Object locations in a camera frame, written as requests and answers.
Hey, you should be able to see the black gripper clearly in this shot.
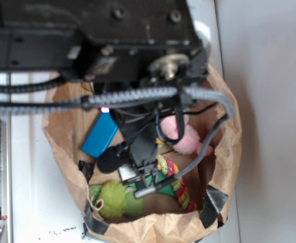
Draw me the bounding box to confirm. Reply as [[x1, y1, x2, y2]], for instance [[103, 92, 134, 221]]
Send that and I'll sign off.
[[109, 101, 163, 185]]

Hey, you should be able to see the green plush animal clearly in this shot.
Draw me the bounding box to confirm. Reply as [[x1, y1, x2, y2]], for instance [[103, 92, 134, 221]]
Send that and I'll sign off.
[[89, 181, 144, 220]]

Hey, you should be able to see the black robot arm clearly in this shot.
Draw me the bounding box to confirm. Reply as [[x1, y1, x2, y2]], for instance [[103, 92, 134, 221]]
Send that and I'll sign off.
[[0, 1, 208, 181]]

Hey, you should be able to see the blue rectangular block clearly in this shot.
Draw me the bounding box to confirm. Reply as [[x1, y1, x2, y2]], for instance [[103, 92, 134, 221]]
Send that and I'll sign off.
[[81, 113, 118, 158]]

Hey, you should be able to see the pink plush bunny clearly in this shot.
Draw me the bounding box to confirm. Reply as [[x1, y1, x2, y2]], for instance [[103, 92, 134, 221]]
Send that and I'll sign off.
[[160, 115, 203, 155]]

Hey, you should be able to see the brown paper bag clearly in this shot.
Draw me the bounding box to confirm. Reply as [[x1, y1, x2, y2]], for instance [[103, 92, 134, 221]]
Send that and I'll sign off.
[[43, 65, 242, 242]]

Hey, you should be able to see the green wooden wedge block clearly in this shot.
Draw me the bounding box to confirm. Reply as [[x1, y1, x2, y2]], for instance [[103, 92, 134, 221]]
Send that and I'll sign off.
[[146, 173, 175, 197]]

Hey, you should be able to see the multicolour twisted rope toy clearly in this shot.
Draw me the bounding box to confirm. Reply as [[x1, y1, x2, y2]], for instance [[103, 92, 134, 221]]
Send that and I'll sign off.
[[156, 138, 198, 213]]

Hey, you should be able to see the grey braided cable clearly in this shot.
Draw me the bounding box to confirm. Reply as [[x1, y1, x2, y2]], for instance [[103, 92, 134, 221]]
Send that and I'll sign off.
[[0, 75, 236, 200]]

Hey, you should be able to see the aluminium frame rail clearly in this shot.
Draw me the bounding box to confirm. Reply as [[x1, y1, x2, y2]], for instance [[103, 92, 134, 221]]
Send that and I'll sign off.
[[0, 115, 13, 242]]

